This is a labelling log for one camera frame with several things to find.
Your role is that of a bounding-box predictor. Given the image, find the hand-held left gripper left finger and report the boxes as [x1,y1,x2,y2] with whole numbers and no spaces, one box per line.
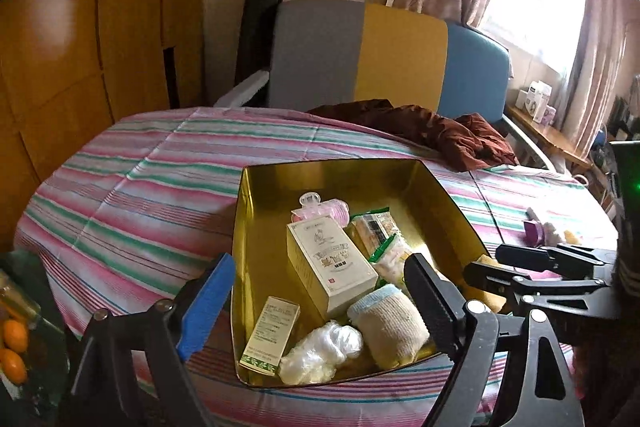
[70,252,236,427]

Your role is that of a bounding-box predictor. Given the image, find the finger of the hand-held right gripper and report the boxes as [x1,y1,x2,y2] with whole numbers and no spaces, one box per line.
[495,244,618,280]
[462,261,621,320]

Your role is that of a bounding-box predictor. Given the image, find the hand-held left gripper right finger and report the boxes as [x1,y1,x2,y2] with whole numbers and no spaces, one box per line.
[404,252,586,427]

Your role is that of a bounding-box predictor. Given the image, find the purple pouch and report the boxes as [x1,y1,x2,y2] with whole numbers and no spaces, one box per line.
[522,208,546,243]

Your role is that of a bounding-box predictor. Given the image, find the cream sock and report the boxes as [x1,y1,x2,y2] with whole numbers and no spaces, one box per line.
[346,284,432,370]

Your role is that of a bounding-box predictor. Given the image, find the small white green box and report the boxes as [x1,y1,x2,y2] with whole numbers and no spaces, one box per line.
[239,296,301,377]

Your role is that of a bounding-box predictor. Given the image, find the rice cracker snack packet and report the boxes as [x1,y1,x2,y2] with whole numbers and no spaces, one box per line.
[348,207,401,258]

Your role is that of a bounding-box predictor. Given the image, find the cream cardboard box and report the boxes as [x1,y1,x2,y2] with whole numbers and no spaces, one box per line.
[286,219,379,319]

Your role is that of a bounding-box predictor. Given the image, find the pink plastic bottle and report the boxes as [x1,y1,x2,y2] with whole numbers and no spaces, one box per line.
[292,192,351,225]

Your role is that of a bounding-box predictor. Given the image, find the gold tin box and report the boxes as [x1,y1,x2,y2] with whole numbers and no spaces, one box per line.
[231,158,506,390]

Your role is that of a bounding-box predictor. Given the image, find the wooden shelf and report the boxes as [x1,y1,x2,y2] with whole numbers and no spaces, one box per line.
[505,104,596,172]

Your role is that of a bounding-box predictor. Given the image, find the white cardboard box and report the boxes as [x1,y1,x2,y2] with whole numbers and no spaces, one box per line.
[517,81,553,122]

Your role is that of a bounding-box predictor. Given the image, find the maroon jacket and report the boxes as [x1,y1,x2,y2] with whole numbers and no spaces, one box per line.
[306,98,518,172]

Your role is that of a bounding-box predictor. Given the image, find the oranges on glass plate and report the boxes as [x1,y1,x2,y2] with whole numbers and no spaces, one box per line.
[0,251,72,427]

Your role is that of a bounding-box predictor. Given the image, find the glass jar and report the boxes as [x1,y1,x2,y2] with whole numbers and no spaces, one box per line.
[0,269,41,323]

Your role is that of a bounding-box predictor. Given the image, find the orange fruit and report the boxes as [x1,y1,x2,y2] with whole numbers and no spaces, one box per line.
[2,319,30,353]
[0,347,28,384]

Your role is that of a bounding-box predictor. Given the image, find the grey yellow blue bed board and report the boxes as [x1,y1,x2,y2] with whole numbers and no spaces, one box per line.
[267,0,511,128]

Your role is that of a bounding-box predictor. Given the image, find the black rolled mat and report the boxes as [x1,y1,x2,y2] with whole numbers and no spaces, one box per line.
[235,0,285,95]

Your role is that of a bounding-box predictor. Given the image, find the wooden wardrobe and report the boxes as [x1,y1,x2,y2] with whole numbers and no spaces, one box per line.
[0,0,213,202]

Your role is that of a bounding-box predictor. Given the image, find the grey bed rail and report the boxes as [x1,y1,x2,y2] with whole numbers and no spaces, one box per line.
[500,114,558,172]

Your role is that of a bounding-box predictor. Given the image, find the white bed rail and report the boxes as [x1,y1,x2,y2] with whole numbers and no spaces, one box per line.
[214,69,271,108]

